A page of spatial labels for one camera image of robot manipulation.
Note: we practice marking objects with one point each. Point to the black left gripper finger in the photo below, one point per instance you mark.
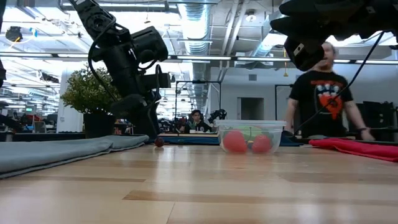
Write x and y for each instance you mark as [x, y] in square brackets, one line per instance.
[143, 121]
[153, 118]

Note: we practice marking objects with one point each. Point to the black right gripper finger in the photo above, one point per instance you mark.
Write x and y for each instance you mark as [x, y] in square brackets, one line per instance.
[306, 54]
[304, 28]

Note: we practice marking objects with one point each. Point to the clear plastic tupperware container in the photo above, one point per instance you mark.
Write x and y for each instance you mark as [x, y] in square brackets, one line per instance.
[280, 130]

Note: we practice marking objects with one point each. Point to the red toy tomato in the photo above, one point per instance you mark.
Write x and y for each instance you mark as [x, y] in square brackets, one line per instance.
[234, 141]

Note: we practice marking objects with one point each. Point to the red toy strawberry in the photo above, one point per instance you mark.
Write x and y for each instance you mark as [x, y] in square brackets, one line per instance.
[261, 143]

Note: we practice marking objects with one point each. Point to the black lab robot arm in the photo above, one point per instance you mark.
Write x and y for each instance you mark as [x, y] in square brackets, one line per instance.
[217, 115]

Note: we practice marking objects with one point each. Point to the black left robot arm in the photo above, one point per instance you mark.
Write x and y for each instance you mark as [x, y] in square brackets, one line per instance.
[96, 21]

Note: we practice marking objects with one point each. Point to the small dark red cherry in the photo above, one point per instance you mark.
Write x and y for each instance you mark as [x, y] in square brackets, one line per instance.
[159, 142]

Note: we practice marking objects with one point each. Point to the person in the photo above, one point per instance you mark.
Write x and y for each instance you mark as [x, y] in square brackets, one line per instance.
[196, 123]
[314, 93]

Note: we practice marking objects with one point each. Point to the navy blue cloth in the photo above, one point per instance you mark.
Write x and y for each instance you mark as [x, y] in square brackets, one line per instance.
[192, 140]

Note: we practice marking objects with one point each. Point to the potted green plant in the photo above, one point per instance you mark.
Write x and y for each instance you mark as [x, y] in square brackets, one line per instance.
[84, 93]

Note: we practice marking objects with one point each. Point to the round ceiling sensor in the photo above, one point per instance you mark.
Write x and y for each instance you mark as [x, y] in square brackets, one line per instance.
[250, 17]

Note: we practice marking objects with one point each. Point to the grey folded cloth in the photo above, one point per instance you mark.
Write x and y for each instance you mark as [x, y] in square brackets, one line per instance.
[62, 152]

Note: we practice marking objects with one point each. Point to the black storage cabinet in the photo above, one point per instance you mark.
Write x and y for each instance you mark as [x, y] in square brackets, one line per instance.
[382, 115]

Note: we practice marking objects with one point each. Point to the red folded cloth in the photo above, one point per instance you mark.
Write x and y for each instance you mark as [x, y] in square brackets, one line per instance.
[367, 148]

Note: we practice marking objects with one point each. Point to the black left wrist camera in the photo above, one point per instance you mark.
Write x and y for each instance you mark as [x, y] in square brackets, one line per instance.
[149, 43]

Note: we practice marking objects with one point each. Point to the slanted silver ventilation duct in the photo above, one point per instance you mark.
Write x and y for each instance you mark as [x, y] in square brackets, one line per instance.
[264, 46]

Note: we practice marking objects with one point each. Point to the black metal gantry frame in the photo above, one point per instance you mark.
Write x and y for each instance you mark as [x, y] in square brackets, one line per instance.
[276, 102]
[198, 82]

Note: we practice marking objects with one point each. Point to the wide silver ventilation duct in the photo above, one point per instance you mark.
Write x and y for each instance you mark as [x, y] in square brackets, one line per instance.
[195, 25]

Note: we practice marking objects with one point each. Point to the long ceiling light rail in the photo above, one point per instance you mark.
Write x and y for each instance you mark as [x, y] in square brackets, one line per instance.
[217, 58]

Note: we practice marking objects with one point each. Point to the black aluminium table frame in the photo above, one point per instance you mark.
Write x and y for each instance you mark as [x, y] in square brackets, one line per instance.
[46, 137]

